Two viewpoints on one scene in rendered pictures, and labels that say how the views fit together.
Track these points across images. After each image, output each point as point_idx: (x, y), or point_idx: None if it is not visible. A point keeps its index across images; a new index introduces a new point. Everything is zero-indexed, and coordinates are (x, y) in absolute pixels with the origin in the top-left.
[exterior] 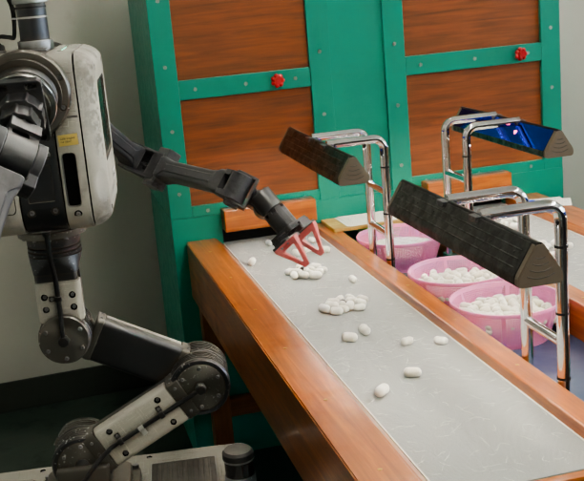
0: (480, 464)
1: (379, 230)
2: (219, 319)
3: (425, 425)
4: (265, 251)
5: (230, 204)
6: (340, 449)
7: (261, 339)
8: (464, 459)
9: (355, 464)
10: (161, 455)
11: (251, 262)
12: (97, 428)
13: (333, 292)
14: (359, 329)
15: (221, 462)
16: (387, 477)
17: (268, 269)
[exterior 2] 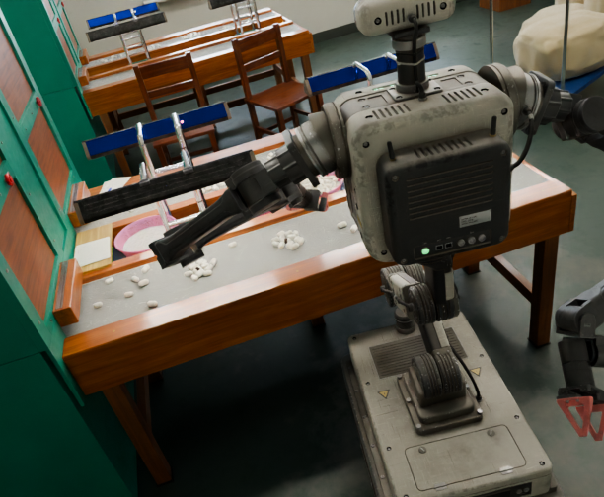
0: (515, 177)
1: (190, 218)
2: (229, 326)
3: None
4: (115, 305)
5: (301, 200)
6: (525, 203)
7: (361, 256)
8: (511, 180)
9: (539, 197)
10: (366, 377)
11: (157, 303)
12: (446, 342)
13: (252, 251)
14: (340, 227)
15: (378, 341)
16: (550, 187)
17: (174, 293)
